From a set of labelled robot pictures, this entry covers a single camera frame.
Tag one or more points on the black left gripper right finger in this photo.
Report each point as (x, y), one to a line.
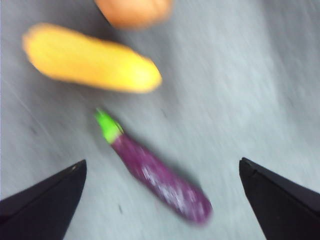
(282, 207)

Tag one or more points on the purple eggplant with green stem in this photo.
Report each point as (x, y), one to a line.
(160, 175)

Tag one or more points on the yellow corn cob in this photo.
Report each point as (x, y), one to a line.
(90, 58)

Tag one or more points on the brown potato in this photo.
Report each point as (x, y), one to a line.
(135, 12)

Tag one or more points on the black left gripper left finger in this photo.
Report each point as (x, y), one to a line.
(42, 210)

